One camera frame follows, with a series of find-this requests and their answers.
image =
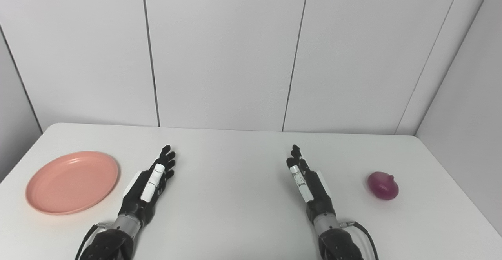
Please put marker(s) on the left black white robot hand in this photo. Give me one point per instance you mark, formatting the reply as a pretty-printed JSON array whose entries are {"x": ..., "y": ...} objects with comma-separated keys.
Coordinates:
[{"x": 137, "y": 197}]

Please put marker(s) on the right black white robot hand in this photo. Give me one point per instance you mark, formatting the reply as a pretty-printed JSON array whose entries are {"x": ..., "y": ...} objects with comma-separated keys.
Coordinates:
[{"x": 319, "y": 199}]

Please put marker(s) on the purple red onion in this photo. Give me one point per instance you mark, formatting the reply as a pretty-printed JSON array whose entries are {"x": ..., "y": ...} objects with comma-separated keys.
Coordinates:
[{"x": 382, "y": 186}]

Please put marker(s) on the pink round plate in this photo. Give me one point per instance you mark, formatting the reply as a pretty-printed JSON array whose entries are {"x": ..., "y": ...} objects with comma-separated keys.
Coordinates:
[{"x": 72, "y": 183}]

